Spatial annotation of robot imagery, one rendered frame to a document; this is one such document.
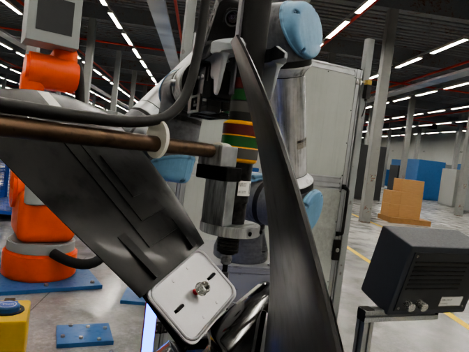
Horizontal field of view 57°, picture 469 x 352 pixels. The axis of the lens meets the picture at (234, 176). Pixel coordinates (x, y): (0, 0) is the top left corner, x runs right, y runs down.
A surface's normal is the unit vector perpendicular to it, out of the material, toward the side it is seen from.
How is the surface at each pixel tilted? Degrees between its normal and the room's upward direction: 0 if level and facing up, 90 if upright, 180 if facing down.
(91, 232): 54
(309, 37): 85
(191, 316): 48
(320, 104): 90
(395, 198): 90
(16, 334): 90
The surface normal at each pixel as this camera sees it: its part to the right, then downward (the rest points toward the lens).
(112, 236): 0.64, -0.51
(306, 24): 0.77, 0.04
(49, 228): 0.54, 0.11
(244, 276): 0.12, 0.07
